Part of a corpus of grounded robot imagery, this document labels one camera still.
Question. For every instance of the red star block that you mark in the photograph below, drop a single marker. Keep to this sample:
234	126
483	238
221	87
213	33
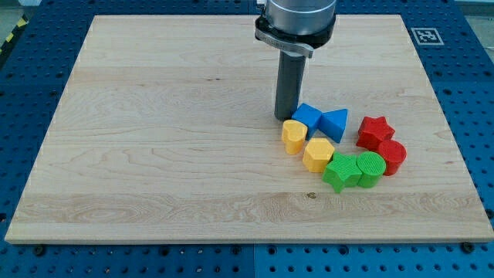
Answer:
373	131

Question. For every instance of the green cylinder block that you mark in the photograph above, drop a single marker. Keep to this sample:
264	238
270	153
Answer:
372	166

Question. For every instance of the blue cube block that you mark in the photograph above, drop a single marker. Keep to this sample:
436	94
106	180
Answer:
309	116

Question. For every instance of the black yellow hazard tape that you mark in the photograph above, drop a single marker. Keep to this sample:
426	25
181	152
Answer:
12	38

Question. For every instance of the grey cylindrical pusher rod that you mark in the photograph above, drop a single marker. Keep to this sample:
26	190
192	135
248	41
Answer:
289	82

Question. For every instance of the red cylinder block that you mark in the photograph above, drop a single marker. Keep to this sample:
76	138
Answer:
394	154

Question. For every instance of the white fiducial marker tag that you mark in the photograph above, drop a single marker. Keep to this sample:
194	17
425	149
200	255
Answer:
425	36

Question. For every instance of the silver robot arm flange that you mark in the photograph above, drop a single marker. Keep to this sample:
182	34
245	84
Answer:
296	27

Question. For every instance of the light wooden board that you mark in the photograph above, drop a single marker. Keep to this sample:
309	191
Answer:
165	134

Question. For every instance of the blue triangle block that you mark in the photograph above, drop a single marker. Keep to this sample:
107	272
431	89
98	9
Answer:
333	124

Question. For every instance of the yellow hexagon block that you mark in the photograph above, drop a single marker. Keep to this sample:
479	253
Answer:
317	154

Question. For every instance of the green star block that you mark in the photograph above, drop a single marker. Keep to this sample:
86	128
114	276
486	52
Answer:
342	172

